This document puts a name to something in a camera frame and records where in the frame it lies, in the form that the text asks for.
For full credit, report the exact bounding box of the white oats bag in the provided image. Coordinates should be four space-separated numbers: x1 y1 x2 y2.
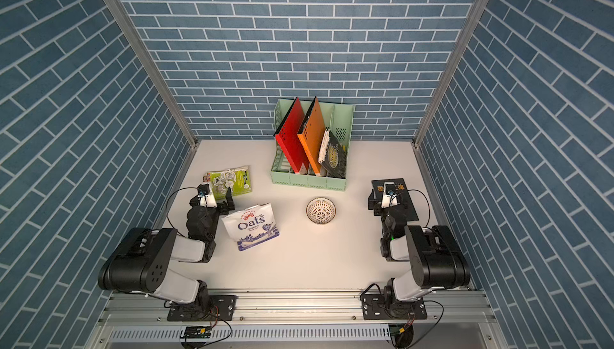
222 203 280 252

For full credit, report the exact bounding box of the green comic book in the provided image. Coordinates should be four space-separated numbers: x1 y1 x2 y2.
203 165 253 200

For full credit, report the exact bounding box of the dark patterned book in organizer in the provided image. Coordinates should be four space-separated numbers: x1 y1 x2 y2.
318 128 347 179

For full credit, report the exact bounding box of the small black electronics board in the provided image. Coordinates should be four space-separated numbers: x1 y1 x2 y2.
180 326 212 341

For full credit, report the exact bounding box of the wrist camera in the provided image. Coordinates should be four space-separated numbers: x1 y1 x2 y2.
197 182 217 208
382 181 398 208

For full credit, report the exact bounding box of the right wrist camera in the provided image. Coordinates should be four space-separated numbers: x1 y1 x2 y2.
382 181 398 208

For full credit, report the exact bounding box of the orange folder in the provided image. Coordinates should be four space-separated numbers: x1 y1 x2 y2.
297 97 326 176

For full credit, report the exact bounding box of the red patterned breakfast bowl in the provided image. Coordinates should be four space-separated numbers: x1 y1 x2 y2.
306 197 337 224

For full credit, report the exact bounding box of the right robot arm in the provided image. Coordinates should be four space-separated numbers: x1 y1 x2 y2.
368 181 471 307

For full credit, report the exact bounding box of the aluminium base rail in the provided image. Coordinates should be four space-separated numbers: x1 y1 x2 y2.
98 289 496 327

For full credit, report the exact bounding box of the red folder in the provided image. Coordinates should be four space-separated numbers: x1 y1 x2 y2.
274 97 310 175

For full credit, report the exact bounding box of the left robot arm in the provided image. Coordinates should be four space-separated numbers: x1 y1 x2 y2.
98 184 235 314

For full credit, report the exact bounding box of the mint green file organizer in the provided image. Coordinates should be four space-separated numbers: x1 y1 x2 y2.
270 98 354 191

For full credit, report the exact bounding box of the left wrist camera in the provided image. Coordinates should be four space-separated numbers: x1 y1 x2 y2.
197 182 217 208

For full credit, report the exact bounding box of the black book with antlers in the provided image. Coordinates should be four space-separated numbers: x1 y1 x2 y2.
368 178 419 222

